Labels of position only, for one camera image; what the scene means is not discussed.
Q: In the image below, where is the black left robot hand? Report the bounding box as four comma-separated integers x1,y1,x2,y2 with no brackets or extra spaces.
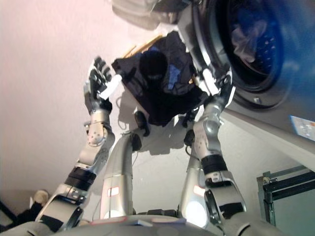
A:
83,56,123,115

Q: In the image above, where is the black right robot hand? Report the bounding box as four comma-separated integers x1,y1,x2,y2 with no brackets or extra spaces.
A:
198,68,236,109

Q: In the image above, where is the white cloth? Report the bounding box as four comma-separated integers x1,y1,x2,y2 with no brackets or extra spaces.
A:
231,21,268,63

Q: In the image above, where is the wicker laundry basket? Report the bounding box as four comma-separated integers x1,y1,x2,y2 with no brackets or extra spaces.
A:
123,34,163,59

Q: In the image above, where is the dark grey washing machine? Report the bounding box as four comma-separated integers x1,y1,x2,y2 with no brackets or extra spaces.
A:
177,0,315,141

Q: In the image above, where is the round washing machine door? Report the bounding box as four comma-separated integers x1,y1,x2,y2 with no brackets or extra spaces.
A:
112,0,188,31

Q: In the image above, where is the blue cloth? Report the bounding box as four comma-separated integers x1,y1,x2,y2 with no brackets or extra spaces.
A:
167,64,182,90

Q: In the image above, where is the white plinth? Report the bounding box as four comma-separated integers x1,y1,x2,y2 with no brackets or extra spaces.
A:
220,109,315,162

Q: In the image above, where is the black garment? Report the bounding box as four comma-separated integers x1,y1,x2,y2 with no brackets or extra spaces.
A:
112,30,210,127

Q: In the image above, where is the silver left robot leg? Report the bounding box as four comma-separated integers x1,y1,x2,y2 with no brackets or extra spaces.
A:
102,111,151,220

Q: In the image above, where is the blue white energy sticker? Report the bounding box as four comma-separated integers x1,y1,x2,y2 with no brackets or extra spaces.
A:
289,115,315,139

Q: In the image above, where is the beige round object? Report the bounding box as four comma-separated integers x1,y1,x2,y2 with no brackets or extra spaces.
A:
33,189,50,205

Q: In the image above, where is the grey robot torso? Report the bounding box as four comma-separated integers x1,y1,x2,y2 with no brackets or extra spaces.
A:
0,215,284,236

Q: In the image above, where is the metal frame with glass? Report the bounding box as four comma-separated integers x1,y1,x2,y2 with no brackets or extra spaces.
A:
256,165,315,236

